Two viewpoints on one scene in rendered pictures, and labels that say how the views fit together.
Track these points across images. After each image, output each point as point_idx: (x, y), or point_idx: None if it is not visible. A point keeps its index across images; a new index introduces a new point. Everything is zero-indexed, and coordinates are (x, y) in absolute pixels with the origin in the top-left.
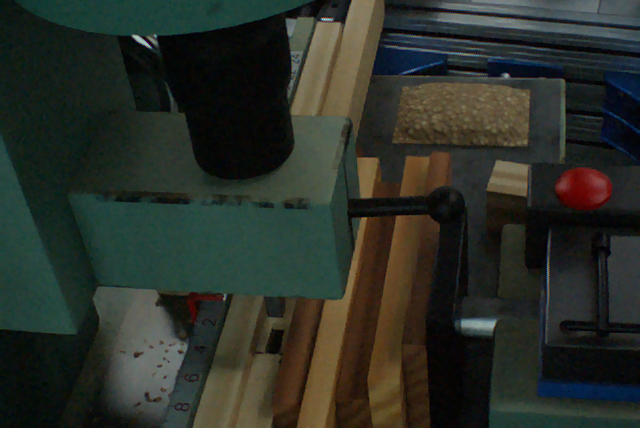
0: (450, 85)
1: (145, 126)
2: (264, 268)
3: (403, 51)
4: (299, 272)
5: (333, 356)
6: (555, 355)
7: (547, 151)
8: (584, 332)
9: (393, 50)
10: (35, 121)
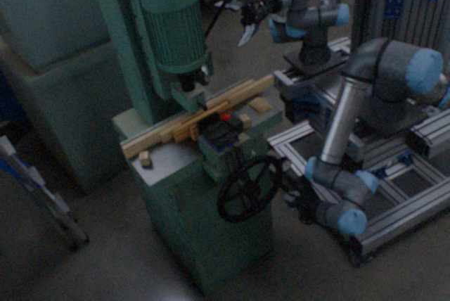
0: (261, 100)
1: None
2: (184, 104)
3: (313, 95)
4: (187, 107)
5: (191, 122)
6: (202, 133)
7: (262, 118)
8: (207, 132)
9: (311, 94)
10: (165, 72)
